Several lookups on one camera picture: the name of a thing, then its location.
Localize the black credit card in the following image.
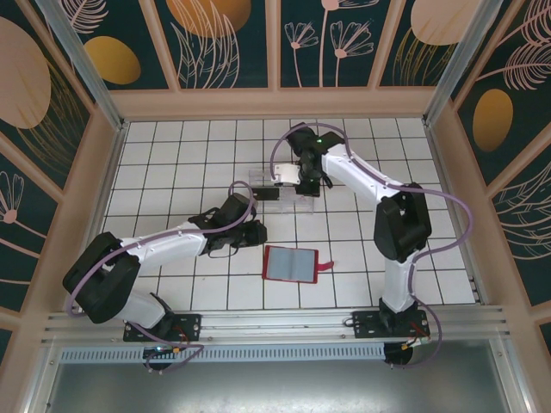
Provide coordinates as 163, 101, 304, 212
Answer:
251, 187, 282, 203

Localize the red card holder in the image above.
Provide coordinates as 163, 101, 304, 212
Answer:
262, 243, 336, 285

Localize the clear acrylic card stand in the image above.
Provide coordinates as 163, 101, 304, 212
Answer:
248, 168, 318, 216

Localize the grey metal sheet panel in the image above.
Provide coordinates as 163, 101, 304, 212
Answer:
25, 339, 530, 413

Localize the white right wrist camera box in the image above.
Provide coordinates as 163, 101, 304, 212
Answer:
274, 162, 301, 187

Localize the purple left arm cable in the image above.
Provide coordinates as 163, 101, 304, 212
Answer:
68, 180, 255, 375

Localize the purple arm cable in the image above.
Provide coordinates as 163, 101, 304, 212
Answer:
269, 122, 477, 372
68, 180, 255, 375

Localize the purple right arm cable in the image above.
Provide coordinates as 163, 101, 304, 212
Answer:
269, 122, 477, 372

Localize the aluminium mounting rail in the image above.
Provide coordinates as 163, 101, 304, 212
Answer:
40, 304, 513, 345

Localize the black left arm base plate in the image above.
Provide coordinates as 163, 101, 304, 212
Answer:
123, 312, 203, 343

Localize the slotted grey cable duct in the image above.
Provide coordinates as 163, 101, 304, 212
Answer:
58, 346, 387, 363

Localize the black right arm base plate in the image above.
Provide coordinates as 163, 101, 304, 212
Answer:
351, 310, 431, 341

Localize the aluminium frame post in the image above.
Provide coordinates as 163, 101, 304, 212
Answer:
34, 0, 127, 133
423, 0, 496, 126

